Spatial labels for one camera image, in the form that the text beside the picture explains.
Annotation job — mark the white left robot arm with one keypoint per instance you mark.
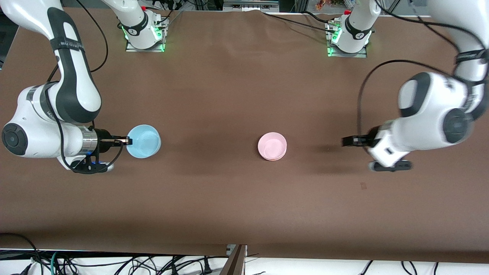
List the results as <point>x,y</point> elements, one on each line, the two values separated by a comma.
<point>428,114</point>

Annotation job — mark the aluminium profile post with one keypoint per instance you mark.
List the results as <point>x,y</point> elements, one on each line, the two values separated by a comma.
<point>235,263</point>

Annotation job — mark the brown table cover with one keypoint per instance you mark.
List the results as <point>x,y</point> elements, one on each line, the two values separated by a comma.
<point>305,210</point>

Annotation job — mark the black power plug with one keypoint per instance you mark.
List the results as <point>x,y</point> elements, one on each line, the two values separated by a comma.
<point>207,266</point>

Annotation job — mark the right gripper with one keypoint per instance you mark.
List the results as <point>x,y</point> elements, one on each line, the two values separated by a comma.
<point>103,138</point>

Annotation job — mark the white bowl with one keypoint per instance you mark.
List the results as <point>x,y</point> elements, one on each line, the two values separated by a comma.
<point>273,159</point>

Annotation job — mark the orange toy figure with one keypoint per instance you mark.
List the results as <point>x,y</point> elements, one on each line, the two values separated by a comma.
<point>321,4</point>

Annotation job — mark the pink bowl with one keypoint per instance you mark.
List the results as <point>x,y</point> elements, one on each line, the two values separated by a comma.
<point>272,145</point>

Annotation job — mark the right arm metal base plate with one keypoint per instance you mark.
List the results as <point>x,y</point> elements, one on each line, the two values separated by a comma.
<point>131,47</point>

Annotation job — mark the light blue bowl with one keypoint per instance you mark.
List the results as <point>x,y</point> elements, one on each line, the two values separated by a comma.
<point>147,143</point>

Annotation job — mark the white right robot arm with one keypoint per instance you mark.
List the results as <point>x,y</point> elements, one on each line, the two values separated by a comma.
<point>76,88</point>

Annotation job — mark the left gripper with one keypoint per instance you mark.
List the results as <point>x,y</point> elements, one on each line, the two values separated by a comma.
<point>361,141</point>

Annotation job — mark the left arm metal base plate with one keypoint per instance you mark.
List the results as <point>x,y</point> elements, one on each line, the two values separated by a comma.
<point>345,55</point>

